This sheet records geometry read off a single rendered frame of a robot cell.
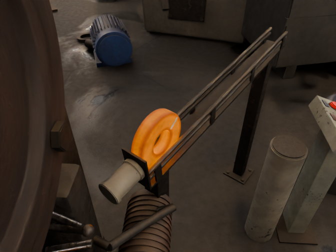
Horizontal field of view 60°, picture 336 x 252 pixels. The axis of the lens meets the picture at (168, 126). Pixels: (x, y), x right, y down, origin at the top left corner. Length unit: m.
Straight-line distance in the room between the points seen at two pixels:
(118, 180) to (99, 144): 1.13
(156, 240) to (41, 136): 0.56
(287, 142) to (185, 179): 0.66
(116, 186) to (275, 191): 0.64
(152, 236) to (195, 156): 0.96
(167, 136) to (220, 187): 0.84
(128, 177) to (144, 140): 0.09
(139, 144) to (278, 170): 0.55
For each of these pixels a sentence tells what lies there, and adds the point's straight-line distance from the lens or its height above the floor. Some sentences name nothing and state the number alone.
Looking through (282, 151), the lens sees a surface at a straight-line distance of 1.01.
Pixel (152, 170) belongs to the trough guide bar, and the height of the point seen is 0.67.
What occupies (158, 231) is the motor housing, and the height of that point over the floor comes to 0.52.
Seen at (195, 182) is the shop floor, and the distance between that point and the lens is 1.54.
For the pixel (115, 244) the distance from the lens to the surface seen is 0.67.
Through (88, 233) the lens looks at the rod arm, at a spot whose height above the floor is 0.90.
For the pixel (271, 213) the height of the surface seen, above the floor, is 0.22.
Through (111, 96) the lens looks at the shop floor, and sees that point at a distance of 2.15.
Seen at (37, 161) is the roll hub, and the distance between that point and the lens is 0.23.
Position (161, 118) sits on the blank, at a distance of 0.65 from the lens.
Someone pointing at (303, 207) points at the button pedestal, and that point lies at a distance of 1.31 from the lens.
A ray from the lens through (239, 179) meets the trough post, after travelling 1.58.
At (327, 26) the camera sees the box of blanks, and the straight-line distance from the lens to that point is 2.44.
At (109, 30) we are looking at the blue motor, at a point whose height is 0.33.
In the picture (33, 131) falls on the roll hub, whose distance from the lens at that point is 0.23.
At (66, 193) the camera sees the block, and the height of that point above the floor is 0.80.
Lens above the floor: 1.19
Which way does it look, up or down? 40 degrees down
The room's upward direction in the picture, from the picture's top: straight up
